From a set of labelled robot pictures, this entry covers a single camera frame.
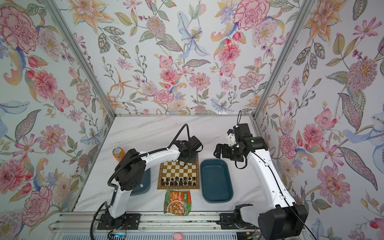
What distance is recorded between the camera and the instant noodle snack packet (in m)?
0.78

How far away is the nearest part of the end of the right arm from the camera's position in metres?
0.51

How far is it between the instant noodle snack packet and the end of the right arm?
0.30m
